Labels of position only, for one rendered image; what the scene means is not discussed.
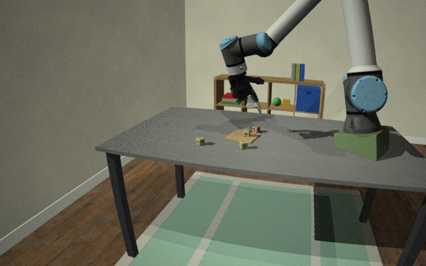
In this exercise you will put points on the tan flat mat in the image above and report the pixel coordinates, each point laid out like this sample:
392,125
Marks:
239,136

